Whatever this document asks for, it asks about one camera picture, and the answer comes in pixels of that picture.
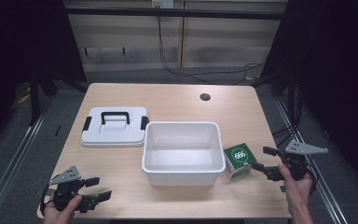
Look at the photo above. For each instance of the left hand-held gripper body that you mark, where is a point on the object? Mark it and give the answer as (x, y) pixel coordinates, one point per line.
(65, 176)

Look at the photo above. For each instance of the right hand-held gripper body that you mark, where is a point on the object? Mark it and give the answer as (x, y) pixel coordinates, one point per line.
(301, 149)

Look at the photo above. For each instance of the green and white box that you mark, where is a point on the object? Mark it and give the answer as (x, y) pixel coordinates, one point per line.
(239, 155)

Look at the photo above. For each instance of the white plastic storage bin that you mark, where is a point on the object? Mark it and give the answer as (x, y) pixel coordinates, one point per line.
(183, 174)

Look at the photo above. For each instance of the person's right hand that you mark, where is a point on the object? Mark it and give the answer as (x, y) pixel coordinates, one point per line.
(298, 193)

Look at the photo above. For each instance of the person's left hand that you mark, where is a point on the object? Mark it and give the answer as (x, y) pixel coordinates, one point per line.
(60, 214)

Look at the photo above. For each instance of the small black strip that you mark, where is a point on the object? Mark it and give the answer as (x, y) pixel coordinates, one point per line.
(57, 130)

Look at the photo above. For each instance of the dark curtain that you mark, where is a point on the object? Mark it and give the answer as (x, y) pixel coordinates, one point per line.
(21, 46)
(338, 77)

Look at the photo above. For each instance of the yellow floor tape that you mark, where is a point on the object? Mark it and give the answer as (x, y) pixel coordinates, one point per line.
(24, 99)

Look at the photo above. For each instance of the black horizontal bar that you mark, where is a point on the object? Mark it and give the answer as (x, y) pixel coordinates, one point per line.
(174, 13)

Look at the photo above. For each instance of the metal floor rail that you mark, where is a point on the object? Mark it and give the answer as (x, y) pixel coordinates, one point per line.
(320, 183)
(15, 158)

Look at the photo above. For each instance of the white wall socket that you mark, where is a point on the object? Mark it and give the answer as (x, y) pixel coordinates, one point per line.
(163, 3)

